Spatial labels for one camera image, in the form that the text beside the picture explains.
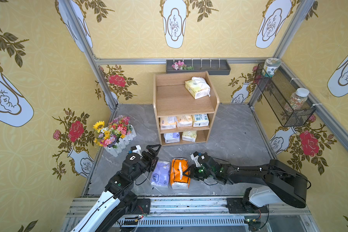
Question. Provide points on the small pink flowers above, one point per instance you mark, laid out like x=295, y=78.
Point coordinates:
x=180, y=65

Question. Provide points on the colourful flower bouquet planter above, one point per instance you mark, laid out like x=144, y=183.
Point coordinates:
x=114, y=136

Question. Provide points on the wooden three-tier shelf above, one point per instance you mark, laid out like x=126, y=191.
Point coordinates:
x=170, y=98

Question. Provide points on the clear jar with filling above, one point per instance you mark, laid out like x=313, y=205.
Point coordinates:
x=297, y=99

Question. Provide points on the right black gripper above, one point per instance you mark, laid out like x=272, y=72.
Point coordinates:
x=197, y=168

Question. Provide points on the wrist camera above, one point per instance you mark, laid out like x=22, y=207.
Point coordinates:
x=136, y=149
x=195, y=157

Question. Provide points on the white purple tissue pack bottom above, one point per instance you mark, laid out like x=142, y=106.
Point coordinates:
x=171, y=137

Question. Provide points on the metal base rail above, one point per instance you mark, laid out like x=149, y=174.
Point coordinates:
x=215, y=212

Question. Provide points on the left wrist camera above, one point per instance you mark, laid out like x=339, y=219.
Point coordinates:
x=136, y=149

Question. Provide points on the cream tissue pack middle-centre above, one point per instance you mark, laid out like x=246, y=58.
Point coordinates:
x=184, y=121

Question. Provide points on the green white tissue pack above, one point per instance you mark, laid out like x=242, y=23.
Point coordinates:
x=200, y=120

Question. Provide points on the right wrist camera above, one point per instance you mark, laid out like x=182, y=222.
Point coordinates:
x=195, y=157

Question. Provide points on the white orange tissue pack middle-left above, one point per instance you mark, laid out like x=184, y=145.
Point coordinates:
x=168, y=123

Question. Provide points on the grey wall hook rack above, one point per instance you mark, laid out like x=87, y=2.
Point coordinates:
x=212, y=66

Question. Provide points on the white lidded jar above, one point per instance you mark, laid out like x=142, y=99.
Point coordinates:
x=270, y=67

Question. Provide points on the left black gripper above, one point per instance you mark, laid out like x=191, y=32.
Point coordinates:
x=148, y=155

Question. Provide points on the pale yellow tissue pack bottom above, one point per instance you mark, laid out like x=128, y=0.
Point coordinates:
x=189, y=136

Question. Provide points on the black wire wall basket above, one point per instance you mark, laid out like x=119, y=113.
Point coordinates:
x=277, y=90

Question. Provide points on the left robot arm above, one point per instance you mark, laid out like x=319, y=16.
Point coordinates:
x=117, y=199

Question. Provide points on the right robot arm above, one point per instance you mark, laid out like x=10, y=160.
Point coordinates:
x=288, y=184

